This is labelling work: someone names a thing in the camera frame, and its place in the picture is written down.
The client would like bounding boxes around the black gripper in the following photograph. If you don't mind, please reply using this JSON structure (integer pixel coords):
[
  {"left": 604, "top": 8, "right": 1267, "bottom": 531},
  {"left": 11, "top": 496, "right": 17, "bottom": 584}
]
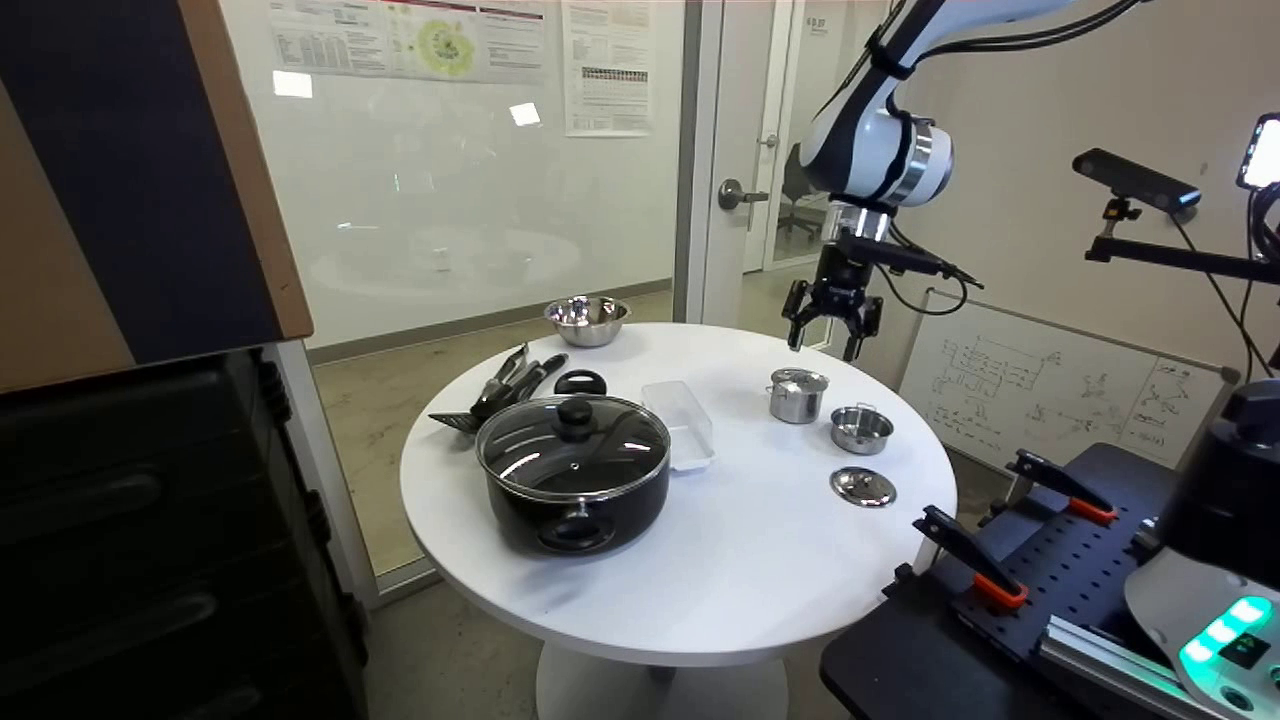
[{"left": 775, "top": 240, "right": 888, "bottom": 367}]

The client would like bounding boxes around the wide silver pot lid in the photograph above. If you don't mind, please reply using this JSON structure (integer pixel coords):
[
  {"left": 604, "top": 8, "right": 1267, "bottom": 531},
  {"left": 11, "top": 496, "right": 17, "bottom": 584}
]
[{"left": 826, "top": 466, "right": 901, "bottom": 511}]

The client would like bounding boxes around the glass lid with black knob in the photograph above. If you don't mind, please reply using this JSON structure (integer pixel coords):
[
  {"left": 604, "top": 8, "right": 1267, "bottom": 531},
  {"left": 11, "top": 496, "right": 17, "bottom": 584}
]
[{"left": 477, "top": 391, "right": 673, "bottom": 510}]

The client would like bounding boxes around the tall silver pot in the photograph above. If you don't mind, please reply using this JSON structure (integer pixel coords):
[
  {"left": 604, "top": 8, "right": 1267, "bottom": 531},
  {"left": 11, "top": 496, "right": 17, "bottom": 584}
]
[{"left": 767, "top": 371, "right": 830, "bottom": 427}]

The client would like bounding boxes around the short silver pot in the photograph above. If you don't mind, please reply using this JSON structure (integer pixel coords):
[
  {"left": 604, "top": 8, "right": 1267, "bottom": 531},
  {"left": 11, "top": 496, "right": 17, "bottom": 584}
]
[{"left": 826, "top": 404, "right": 901, "bottom": 460}]

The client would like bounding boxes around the large black cooking pot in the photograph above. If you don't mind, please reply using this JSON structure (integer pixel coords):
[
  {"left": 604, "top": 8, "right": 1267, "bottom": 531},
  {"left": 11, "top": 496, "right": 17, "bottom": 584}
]
[{"left": 470, "top": 367, "right": 674, "bottom": 560}]

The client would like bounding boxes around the white whiteboard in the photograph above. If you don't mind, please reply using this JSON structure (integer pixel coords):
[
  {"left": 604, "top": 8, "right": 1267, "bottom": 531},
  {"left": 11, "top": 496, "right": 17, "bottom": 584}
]
[{"left": 895, "top": 295, "right": 1233, "bottom": 471}]

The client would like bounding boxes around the silver mixing bowl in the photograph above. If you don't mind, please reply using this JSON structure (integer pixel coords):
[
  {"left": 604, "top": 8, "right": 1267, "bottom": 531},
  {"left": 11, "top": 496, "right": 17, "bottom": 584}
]
[{"left": 540, "top": 292, "right": 632, "bottom": 353}]

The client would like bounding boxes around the white printed paper sheet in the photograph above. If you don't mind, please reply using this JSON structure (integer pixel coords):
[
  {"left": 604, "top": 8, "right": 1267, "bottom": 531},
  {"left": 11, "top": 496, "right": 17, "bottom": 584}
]
[{"left": 558, "top": 0, "right": 659, "bottom": 139}]

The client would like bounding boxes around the black perforated robot table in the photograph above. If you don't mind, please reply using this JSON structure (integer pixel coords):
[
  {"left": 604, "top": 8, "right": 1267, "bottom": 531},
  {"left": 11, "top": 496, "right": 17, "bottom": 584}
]
[{"left": 817, "top": 437, "right": 1280, "bottom": 720}]

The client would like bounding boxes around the wide poster with green circle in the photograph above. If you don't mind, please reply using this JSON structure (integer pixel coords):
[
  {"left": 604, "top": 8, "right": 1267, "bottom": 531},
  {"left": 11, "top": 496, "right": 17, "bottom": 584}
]
[{"left": 255, "top": 0, "right": 551, "bottom": 90}]

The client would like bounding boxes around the brown framed dark board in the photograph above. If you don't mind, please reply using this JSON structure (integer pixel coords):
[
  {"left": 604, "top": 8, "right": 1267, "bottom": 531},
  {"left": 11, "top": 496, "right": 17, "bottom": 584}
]
[{"left": 0, "top": 0, "right": 315, "bottom": 400}]

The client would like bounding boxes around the black cabinet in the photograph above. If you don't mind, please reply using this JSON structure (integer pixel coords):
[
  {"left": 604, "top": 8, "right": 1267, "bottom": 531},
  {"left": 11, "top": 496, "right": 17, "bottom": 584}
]
[{"left": 0, "top": 338, "right": 376, "bottom": 720}]

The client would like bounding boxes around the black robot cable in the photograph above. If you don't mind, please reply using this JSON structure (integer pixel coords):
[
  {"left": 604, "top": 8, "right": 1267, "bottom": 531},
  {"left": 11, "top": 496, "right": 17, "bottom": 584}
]
[{"left": 851, "top": 0, "right": 1152, "bottom": 325}]

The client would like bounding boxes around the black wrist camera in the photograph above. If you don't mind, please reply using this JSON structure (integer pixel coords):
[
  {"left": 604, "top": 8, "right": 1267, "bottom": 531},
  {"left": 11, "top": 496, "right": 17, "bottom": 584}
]
[{"left": 864, "top": 236, "right": 993, "bottom": 292}]

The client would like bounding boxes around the silver door handle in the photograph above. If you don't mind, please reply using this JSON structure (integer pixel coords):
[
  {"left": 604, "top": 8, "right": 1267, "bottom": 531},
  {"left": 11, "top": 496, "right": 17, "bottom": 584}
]
[{"left": 716, "top": 177, "right": 775, "bottom": 216}]

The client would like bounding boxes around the black clamp with orange handle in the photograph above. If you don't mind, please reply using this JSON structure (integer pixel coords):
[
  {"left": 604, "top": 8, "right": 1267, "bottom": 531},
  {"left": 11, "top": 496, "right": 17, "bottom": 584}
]
[
  {"left": 1007, "top": 450, "right": 1120, "bottom": 530},
  {"left": 913, "top": 500, "right": 1033, "bottom": 615}
]

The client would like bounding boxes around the black camera on stand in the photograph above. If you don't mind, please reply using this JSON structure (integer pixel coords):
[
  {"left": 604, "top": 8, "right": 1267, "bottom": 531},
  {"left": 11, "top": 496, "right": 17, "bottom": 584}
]
[{"left": 1071, "top": 145, "right": 1202, "bottom": 223}]

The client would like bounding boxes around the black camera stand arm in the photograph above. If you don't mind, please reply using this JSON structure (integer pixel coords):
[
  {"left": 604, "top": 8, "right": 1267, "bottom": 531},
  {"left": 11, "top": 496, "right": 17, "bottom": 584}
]
[{"left": 1082, "top": 195, "right": 1280, "bottom": 290}]

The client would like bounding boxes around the white table pedestal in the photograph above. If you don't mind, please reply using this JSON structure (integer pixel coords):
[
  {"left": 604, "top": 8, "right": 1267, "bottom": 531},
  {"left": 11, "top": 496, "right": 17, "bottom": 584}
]
[{"left": 533, "top": 636, "right": 791, "bottom": 720}]

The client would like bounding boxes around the aluminium rail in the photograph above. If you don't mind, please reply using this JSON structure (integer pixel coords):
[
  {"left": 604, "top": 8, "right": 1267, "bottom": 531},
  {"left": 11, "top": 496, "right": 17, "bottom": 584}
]
[{"left": 1034, "top": 615, "right": 1202, "bottom": 711}]

